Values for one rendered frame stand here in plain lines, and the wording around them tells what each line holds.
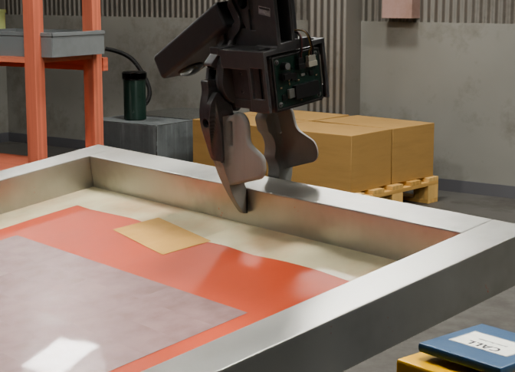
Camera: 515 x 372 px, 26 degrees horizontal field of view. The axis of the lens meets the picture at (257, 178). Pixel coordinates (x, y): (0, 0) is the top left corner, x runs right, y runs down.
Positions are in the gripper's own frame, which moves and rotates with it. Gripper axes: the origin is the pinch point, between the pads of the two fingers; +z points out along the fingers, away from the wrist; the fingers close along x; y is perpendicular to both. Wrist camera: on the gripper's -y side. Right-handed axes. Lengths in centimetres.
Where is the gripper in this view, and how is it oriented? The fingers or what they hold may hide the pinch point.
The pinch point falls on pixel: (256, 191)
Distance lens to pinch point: 102.3
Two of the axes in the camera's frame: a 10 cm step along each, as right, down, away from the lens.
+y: 6.5, 1.3, -7.5
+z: 1.1, 9.6, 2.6
